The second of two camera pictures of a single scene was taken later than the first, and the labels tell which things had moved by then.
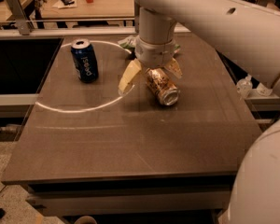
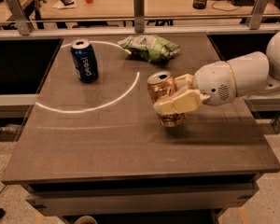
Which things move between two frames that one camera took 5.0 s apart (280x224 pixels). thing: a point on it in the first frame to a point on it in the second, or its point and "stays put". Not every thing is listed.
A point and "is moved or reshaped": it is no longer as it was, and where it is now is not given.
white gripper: x=154 y=53 to x=212 y=82
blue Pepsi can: x=84 y=60 stays put
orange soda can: x=161 y=86 is moved or reshaped
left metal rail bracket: x=19 y=12 stays put
